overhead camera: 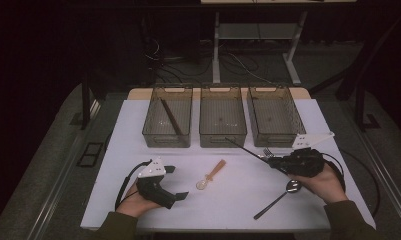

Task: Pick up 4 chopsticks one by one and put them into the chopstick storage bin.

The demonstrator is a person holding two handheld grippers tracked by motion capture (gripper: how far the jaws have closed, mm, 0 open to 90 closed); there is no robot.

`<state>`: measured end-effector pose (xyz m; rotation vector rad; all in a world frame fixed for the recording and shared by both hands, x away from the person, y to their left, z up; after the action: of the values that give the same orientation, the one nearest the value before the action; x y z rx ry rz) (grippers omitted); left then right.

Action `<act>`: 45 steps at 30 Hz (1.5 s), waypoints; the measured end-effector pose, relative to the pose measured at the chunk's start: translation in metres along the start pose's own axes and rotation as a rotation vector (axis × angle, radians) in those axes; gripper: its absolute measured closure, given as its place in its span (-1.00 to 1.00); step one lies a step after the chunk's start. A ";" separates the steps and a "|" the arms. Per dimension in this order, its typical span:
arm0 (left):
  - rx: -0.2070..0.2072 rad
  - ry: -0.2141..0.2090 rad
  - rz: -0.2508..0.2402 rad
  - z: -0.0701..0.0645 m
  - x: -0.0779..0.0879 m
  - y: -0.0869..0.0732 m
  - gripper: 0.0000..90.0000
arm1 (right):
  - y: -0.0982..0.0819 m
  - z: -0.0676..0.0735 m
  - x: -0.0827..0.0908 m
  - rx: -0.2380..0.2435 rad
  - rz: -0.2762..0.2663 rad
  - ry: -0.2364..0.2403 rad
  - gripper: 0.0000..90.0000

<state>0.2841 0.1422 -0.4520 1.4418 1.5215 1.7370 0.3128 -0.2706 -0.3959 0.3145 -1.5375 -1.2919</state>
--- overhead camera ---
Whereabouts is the dark brown wooden chopstick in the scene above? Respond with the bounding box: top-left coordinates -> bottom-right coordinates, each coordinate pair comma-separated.
224,136 -> 271,163
159,97 -> 185,137

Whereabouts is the bundle of floor cables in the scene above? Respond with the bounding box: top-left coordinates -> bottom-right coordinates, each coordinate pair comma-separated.
143,34 -> 272,85

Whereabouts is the white metal desk frame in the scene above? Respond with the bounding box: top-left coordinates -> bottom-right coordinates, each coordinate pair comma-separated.
200,0 -> 358,86

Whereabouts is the orange translucent plastic spoon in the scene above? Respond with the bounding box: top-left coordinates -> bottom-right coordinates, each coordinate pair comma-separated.
195,158 -> 228,191

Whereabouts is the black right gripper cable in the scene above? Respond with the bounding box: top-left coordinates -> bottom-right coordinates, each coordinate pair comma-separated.
321,148 -> 382,218

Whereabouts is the black-handled metal spoon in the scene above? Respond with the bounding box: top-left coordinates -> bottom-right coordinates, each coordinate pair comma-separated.
253,179 -> 303,221

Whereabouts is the light wooden table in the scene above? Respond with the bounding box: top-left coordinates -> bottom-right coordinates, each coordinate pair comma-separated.
127,87 -> 312,101

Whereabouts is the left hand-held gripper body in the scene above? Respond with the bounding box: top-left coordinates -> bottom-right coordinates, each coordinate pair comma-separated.
136,157 -> 180,210

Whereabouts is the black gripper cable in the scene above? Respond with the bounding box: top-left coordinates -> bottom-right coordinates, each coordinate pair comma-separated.
114,159 -> 153,212
321,148 -> 382,218

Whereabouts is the black metal stand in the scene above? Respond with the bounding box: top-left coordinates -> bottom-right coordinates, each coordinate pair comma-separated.
308,13 -> 401,132
69,71 -> 93,132

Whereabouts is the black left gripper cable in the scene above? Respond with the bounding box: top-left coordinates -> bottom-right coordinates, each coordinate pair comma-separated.
114,159 -> 153,212

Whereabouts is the black floor frame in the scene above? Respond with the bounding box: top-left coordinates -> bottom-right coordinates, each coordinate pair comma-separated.
76,142 -> 104,168

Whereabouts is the person's right hand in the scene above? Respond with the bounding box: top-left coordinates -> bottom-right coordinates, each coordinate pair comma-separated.
289,164 -> 349,205

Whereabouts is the metal floor rail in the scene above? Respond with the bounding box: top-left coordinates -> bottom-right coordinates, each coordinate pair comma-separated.
349,124 -> 401,236
27,99 -> 102,240

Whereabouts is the person's left hand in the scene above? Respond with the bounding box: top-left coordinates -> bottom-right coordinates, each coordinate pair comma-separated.
116,182 -> 163,218

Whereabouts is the translucent grey plastic bin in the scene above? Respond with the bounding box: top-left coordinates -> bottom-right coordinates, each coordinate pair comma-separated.
246,84 -> 307,149
141,84 -> 194,149
198,84 -> 248,149

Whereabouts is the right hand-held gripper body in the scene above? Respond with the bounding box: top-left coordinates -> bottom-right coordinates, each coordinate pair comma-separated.
285,131 -> 336,178

